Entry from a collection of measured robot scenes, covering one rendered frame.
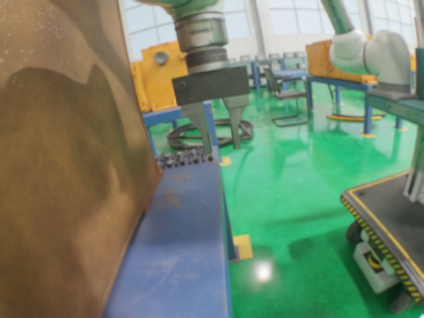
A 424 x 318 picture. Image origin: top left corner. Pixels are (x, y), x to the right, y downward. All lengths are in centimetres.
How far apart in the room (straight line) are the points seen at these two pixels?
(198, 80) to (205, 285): 34
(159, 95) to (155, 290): 219
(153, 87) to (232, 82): 207
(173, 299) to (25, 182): 27
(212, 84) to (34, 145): 28
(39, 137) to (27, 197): 8
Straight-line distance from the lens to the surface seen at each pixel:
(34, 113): 30
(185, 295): 36
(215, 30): 35
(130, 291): 40
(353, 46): 97
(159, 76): 239
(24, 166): 27
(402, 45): 93
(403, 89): 93
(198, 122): 39
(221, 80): 36
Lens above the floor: 94
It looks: 23 degrees down
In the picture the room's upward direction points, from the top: 11 degrees counter-clockwise
